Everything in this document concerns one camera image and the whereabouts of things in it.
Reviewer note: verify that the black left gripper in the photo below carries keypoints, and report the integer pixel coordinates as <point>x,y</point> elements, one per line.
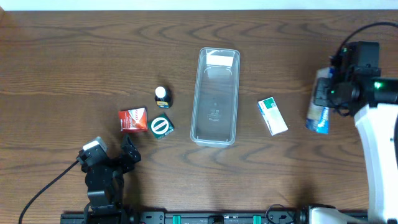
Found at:
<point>115,162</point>

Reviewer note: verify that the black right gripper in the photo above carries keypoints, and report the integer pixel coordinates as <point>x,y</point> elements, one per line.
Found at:
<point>322,92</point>

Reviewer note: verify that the blue cooling patch packet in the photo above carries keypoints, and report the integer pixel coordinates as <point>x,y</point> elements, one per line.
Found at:
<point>317,119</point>

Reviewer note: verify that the red Panadol box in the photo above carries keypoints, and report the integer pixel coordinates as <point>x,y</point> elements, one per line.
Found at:
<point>134,120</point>

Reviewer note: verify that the white green medicine box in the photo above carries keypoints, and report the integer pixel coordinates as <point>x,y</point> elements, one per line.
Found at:
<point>272,116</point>

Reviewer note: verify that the dark cough syrup bottle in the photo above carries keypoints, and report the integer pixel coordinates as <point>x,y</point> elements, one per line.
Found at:
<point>163,97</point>

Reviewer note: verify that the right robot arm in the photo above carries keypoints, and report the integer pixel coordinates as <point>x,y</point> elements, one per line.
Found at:
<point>377,128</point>

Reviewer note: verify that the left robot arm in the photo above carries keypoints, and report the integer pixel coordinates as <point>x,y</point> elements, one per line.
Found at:
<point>106,204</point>

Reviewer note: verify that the clear plastic container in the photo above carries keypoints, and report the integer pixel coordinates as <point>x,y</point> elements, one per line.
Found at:
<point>215,103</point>

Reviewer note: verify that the green Zam-Buk box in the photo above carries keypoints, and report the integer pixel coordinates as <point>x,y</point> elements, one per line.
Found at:
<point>161,126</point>

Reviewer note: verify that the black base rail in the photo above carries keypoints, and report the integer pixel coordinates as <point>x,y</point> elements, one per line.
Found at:
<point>274,214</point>

